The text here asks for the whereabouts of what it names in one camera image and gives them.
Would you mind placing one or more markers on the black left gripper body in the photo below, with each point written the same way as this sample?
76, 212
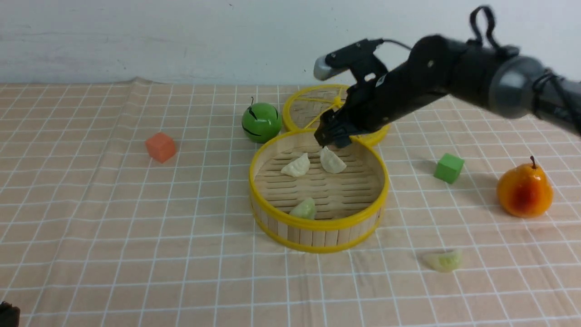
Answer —
9, 315

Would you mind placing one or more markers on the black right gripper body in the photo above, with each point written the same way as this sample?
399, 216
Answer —
411, 86

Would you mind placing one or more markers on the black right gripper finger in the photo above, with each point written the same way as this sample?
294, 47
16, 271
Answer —
328, 130
342, 138

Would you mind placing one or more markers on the white pleated dumpling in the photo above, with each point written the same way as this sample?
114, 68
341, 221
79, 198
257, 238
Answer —
330, 162

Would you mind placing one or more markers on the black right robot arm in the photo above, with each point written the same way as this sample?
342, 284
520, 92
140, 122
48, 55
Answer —
499, 80

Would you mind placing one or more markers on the bamboo steamer lid yellow rim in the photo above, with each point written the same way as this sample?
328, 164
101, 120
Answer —
303, 109

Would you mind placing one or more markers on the bamboo steamer tray yellow rim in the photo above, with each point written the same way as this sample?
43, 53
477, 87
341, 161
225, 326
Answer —
350, 205

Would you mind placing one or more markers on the green toy apple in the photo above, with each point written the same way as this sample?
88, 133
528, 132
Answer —
261, 122

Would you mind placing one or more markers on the green cube block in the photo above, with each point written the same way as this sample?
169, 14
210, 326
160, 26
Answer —
449, 168

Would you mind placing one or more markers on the pale green dumpling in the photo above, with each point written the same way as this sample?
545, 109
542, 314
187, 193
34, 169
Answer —
444, 262

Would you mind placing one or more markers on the beige checkered tablecloth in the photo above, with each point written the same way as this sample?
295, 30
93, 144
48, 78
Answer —
95, 233

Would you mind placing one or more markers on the orange cube block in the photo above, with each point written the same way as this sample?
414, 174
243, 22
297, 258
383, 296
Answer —
161, 147

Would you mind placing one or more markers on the orange toy pear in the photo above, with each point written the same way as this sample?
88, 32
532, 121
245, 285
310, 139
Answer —
525, 191

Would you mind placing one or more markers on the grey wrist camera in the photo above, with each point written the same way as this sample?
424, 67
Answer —
357, 58

